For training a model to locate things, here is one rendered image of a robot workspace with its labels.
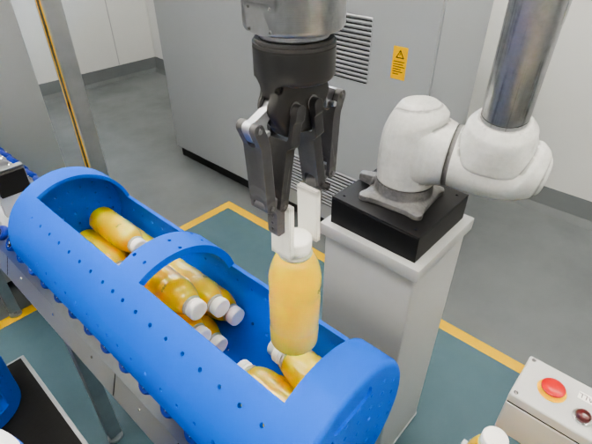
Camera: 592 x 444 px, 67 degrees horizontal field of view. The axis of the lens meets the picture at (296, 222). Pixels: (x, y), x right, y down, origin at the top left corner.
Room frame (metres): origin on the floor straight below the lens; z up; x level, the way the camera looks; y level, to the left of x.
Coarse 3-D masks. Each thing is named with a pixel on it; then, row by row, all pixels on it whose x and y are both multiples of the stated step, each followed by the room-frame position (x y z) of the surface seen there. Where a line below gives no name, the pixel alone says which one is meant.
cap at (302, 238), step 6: (294, 228) 0.43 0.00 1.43; (300, 228) 0.43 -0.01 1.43; (294, 234) 0.42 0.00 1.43; (300, 234) 0.42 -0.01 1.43; (306, 234) 0.42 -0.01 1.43; (294, 240) 0.41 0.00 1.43; (300, 240) 0.41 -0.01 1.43; (306, 240) 0.41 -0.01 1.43; (294, 246) 0.40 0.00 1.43; (300, 246) 0.40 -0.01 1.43; (306, 246) 0.40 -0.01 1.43; (294, 252) 0.40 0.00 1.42; (300, 252) 0.40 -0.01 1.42; (306, 252) 0.40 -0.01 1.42; (294, 258) 0.40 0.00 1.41
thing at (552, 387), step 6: (546, 378) 0.45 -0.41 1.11; (552, 378) 0.45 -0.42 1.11; (546, 384) 0.44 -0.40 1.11; (552, 384) 0.44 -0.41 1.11; (558, 384) 0.44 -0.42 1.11; (546, 390) 0.43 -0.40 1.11; (552, 390) 0.43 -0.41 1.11; (558, 390) 0.43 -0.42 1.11; (564, 390) 0.43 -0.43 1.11; (552, 396) 0.42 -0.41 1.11; (558, 396) 0.42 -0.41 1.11
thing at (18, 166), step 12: (0, 168) 1.21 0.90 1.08; (12, 168) 1.22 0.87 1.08; (24, 168) 1.25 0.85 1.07; (0, 180) 1.18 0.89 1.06; (12, 180) 1.20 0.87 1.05; (24, 180) 1.22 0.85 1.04; (0, 192) 1.17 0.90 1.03; (12, 192) 1.19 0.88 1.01; (0, 204) 1.18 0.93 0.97; (12, 204) 1.19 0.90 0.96
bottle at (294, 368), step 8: (312, 352) 0.49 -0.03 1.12; (280, 360) 0.49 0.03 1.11; (288, 360) 0.48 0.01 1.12; (296, 360) 0.47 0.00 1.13; (304, 360) 0.47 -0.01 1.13; (312, 360) 0.47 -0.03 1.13; (288, 368) 0.47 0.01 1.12; (296, 368) 0.46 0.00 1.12; (304, 368) 0.46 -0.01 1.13; (288, 376) 0.46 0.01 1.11; (296, 376) 0.45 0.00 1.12; (296, 384) 0.44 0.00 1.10
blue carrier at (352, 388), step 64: (64, 192) 0.93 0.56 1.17; (64, 256) 0.67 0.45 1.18; (128, 256) 0.62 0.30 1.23; (192, 256) 0.81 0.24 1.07; (128, 320) 0.52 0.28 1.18; (256, 320) 0.65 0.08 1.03; (320, 320) 0.56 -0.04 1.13; (192, 384) 0.40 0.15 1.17; (256, 384) 0.37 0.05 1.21; (320, 384) 0.36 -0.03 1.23; (384, 384) 0.41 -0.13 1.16
